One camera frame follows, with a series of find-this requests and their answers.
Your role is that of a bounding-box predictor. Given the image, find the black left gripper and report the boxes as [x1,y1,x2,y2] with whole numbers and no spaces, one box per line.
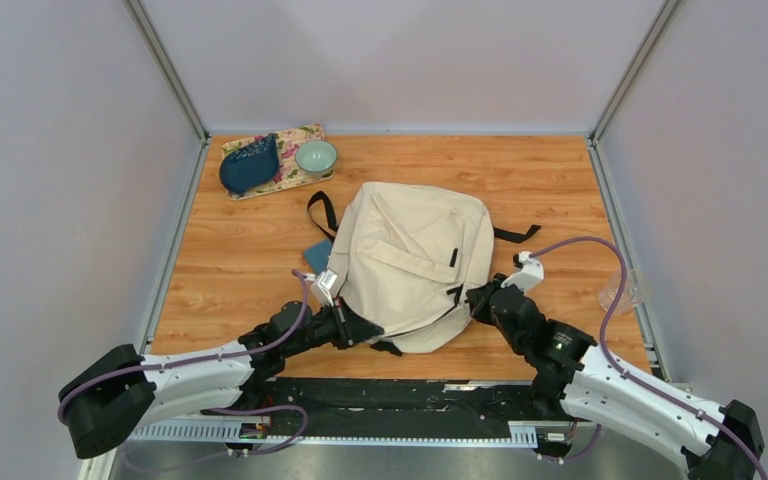
[283,297,383,359]

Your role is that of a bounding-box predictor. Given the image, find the small blue wallet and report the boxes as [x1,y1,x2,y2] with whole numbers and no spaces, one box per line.
[303,239,332,275]

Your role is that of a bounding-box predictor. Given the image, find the cream canvas backpack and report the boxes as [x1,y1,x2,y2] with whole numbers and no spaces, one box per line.
[307,182,540,356]

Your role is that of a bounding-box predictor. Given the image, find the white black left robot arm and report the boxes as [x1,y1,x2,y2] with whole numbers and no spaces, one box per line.
[57,300,384,459]

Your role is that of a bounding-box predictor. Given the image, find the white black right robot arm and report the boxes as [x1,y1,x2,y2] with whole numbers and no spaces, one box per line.
[465,274,764,479]

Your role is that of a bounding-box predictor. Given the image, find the clear glass cup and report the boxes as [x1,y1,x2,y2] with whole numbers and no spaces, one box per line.
[598,269,649,315]

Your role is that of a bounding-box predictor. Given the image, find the floral pattern tray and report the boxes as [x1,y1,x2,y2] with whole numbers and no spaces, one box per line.
[220,123,333,200]

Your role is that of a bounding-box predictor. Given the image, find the light green ceramic bowl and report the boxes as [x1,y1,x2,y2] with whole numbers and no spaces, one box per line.
[295,140,338,176]

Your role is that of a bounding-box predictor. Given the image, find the dark blue leaf-shaped dish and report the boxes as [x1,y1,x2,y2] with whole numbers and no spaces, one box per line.
[219,134,280,196]

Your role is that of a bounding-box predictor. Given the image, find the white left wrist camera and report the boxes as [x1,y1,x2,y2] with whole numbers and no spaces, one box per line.
[310,268,341,307]

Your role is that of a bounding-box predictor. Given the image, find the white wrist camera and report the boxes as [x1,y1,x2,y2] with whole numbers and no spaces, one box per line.
[310,268,341,307]
[501,251,545,294]

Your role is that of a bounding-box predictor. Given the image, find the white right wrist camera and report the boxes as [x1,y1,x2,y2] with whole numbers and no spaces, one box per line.
[501,251,545,294]

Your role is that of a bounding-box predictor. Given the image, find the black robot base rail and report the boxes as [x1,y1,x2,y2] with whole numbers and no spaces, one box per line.
[231,377,576,440]

